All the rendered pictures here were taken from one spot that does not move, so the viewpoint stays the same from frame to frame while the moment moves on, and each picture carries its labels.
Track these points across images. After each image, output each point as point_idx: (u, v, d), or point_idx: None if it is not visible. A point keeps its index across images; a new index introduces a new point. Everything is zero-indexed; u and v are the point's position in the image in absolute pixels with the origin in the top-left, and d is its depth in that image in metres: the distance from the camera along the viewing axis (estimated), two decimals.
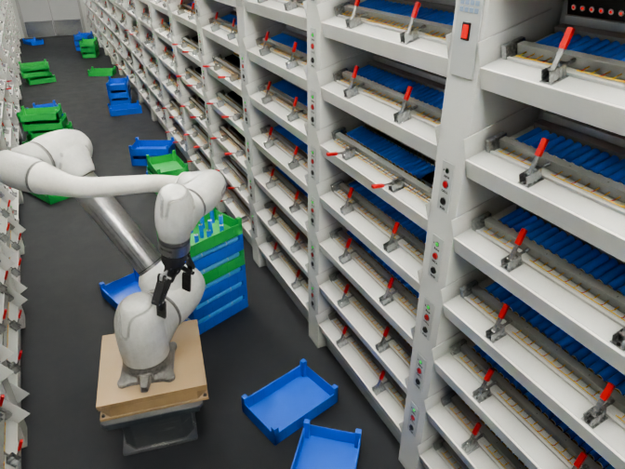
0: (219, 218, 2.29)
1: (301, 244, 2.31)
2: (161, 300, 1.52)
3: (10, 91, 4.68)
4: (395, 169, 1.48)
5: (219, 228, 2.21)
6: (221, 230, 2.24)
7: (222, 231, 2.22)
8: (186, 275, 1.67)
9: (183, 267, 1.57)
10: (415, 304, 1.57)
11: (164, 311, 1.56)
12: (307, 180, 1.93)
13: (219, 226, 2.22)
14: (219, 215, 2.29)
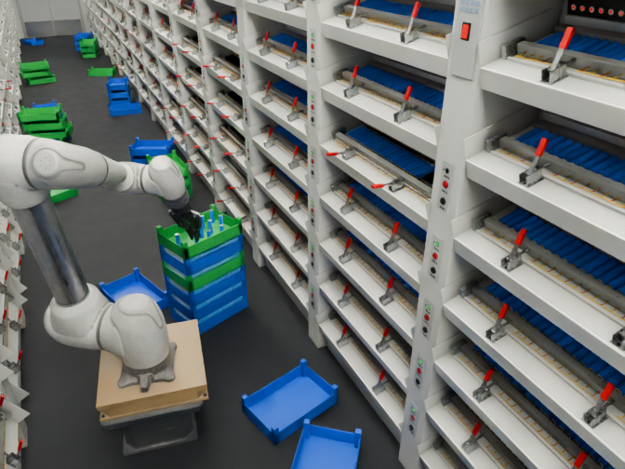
0: (219, 218, 2.29)
1: (301, 244, 2.31)
2: None
3: (10, 91, 4.68)
4: (395, 169, 1.48)
5: (219, 228, 2.21)
6: (221, 230, 2.24)
7: (222, 231, 2.22)
8: (186, 231, 2.10)
9: None
10: (415, 304, 1.57)
11: (198, 231, 2.12)
12: (307, 180, 1.93)
13: (219, 226, 2.22)
14: (219, 215, 2.29)
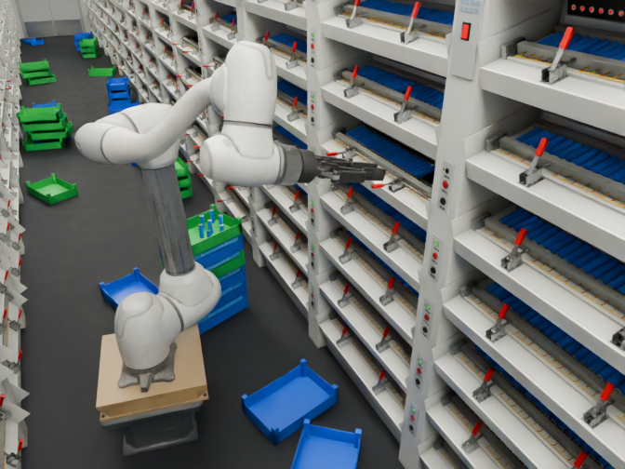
0: (219, 218, 2.29)
1: (301, 244, 2.31)
2: None
3: (10, 91, 4.68)
4: (395, 169, 1.48)
5: (219, 228, 2.21)
6: (221, 230, 2.24)
7: (222, 231, 2.22)
8: (370, 172, 1.23)
9: (326, 177, 1.19)
10: (415, 304, 1.57)
11: None
12: None
13: (219, 226, 2.22)
14: (219, 215, 2.29)
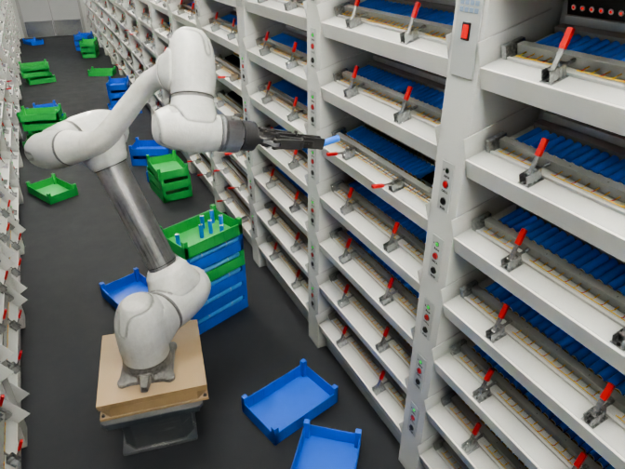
0: (219, 218, 2.29)
1: (301, 244, 2.31)
2: None
3: (10, 91, 4.68)
4: (395, 169, 1.48)
5: (219, 228, 2.21)
6: (221, 230, 2.24)
7: (222, 231, 2.22)
8: (309, 140, 1.37)
9: (269, 145, 1.34)
10: (415, 304, 1.57)
11: None
12: (307, 180, 1.93)
13: (219, 226, 2.22)
14: (219, 215, 2.29)
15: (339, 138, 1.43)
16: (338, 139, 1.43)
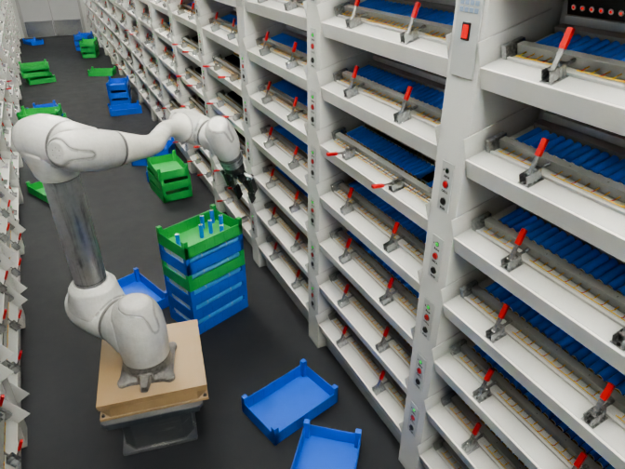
0: (219, 218, 2.29)
1: (301, 244, 2.31)
2: (254, 185, 2.06)
3: (10, 91, 4.68)
4: (395, 169, 1.48)
5: (219, 228, 2.21)
6: (221, 230, 2.24)
7: (222, 231, 2.22)
8: (234, 190, 2.11)
9: None
10: (415, 304, 1.57)
11: (254, 194, 2.11)
12: (307, 180, 1.93)
13: (219, 226, 2.22)
14: (219, 215, 2.29)
15: None
16: None
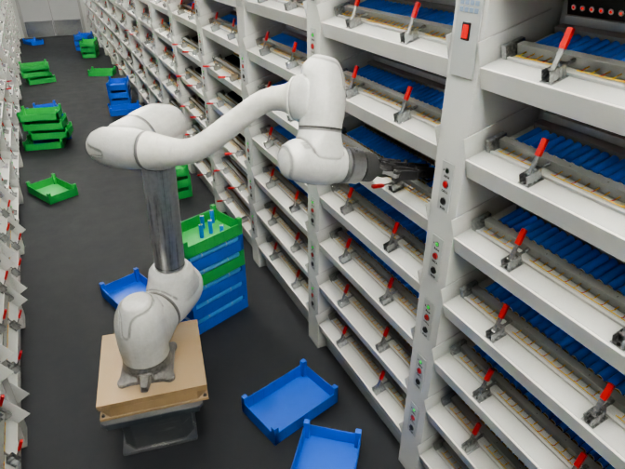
0: None
1: (301, 244, 2.31)
2: None
3: (10, 91, 4.68)
4: None
5: (219, 228, 2.21)
6: (221, 230, 2.24)
7: (222, 231, 2.22)
8: (422, 170, 1.36)
9: None
10: (415, 304, 1.57)
11: None
12: None
13: (219, 226, 2.22)
14: None
15: None
16: None
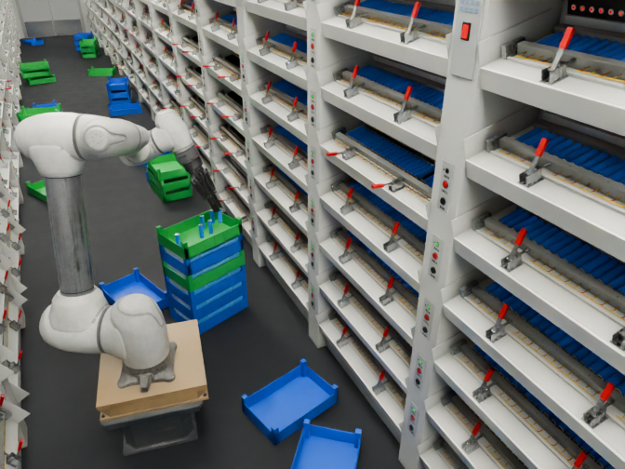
0: (429, 180, 1.41)
1: (301, 244, 2.31)
2: (206, 193, 2.11)
3: (10, 91, 4.68)
4: (395, 169, 1.48)
5: (218, 211, 2.17)
6: (219, 214, 2.20)
7: (220, 214, 2.18)
8: (213, 197, 2.18)
9: (205, 174, 2.13)
10: (415, 304, 1.57)
11: (216, 204, 2.15)
12: (307, 180, 1.93)
13: None
14: (424, 181, 1.41)
15: None
16: None
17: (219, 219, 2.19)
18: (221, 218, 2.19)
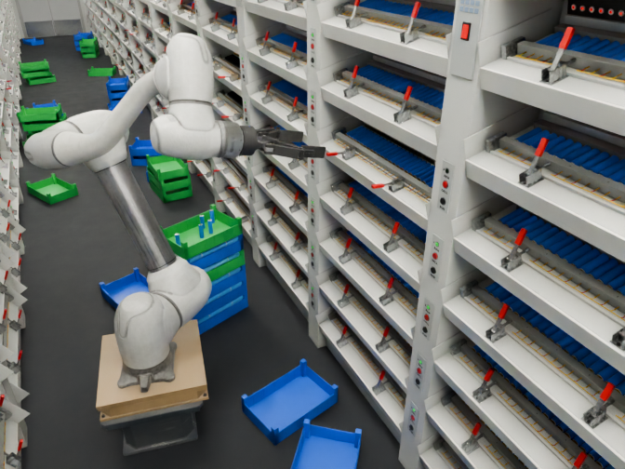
0: (429, 180, 1.41)
1: (301, 244, 2.31)
2: (297, 148, 1.30)
3: (10, 91, 4.68)
4: (395, 169, 1.48)
5: (420, 177, 1.44)
6: (430, 174, 1.43)
7: (426, 178, 1.45)
8: (284, 137, 1.45)
9: (263, 132, 1.36)
10: (415, 304, 1.57)
11: (314, 147, 1.33)
12: (307, 180, 1.93)
13: (421, 176, 1.43)
14: (424, 181, 1.41)
15: None
16: None
17: (431, 172, 1.45)
18: None
